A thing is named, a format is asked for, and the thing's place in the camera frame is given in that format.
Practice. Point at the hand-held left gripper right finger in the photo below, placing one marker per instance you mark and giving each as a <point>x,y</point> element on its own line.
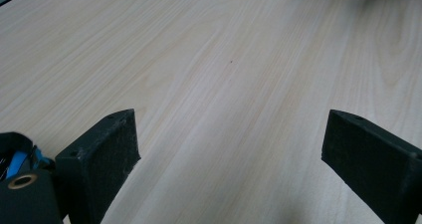
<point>375,161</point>

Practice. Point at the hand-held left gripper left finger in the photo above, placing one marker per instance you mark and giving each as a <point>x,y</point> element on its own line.
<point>99,157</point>

